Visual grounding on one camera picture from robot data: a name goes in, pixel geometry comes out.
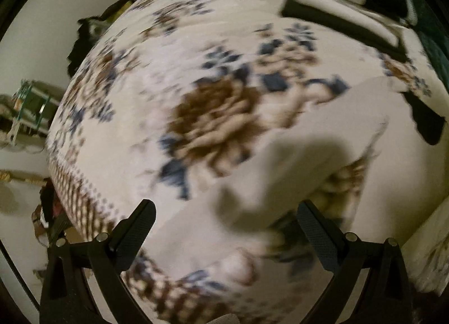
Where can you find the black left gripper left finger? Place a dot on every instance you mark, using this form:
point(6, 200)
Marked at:
point(119, 248)

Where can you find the dark clutter beside bed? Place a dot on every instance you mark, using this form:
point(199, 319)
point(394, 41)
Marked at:
point(50, 221)

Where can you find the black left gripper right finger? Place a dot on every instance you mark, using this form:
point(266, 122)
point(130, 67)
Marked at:
point(335, 250)

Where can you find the beige small garment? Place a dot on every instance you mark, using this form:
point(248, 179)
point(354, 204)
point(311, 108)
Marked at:
point(376, 159)

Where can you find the floral bed cover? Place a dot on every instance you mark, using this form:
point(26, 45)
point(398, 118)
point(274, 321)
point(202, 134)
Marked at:
point(174, 97)

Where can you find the dark green plush blanket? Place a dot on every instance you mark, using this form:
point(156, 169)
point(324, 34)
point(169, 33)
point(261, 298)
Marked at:
point(433, 37)

